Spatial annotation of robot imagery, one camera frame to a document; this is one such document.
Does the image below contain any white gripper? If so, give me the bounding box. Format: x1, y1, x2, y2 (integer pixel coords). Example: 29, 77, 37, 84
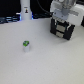
50, 0, 84, 38

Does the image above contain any black kcup holder drawer box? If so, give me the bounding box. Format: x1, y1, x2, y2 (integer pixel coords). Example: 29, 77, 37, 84
54, 21, 75, 40

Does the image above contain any green lid white kcup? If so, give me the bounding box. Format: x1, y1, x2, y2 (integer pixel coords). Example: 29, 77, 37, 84
23, 41, 30, 52

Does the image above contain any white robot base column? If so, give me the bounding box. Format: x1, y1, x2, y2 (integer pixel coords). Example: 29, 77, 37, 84
20, 0, 32, 20

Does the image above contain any dark background equipment center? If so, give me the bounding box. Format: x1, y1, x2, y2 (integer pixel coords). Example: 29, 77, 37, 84
30, 0, 52, 19

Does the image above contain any dark background equipment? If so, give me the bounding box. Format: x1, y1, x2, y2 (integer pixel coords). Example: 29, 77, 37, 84
0, 0, 21, 24
30, 0, 52, 19

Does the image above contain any dark background equipment left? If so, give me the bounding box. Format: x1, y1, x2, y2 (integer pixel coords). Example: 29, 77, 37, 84
0, 0, 21, 24

